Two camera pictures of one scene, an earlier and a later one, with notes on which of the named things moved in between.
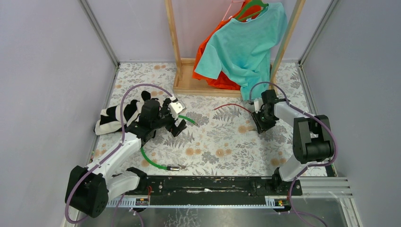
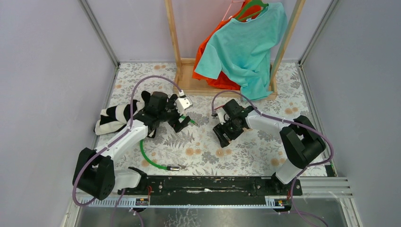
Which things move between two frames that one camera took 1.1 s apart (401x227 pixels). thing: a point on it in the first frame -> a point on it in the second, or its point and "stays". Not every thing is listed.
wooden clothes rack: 183,82 stays
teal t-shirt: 242,48 stays
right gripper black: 262,127 -> 220,129
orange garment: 248,10 stays
